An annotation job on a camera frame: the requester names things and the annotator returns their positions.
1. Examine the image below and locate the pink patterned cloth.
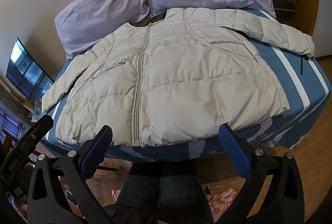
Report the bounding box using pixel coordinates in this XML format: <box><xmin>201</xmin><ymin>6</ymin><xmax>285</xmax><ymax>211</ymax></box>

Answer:
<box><xmin>205</xmin><ymin>188</ymin><xmax>237</xmax><ymax>223</ymax></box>

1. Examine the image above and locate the lavender pillow left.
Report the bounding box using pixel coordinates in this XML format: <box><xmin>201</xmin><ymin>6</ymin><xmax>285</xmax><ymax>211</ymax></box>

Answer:
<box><xmin>55</xmin><ymin>0</ymin><xmax>150</xmax><ymax>59</ymax></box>

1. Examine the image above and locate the beige puffer jacket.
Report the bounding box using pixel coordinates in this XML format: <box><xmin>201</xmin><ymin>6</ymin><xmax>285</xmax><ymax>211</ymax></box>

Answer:
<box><xmin>42</xmin><ymin>8</ymin><xmax>315</xmax><ymax>147</ymax></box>

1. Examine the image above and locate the flat screen television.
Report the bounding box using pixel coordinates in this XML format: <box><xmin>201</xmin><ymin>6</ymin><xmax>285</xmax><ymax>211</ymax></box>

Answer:
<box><xmin>6</xmin><ymin>38</ymin><xmax>54</xmax><ymax>102</ymax></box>

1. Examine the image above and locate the dark trousers leg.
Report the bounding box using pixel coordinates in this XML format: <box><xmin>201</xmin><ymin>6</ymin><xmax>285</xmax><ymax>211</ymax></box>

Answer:
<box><xmin>105</xmin><ymin>162</ymin><xmax>213</xmax><ymax>223</ymax></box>

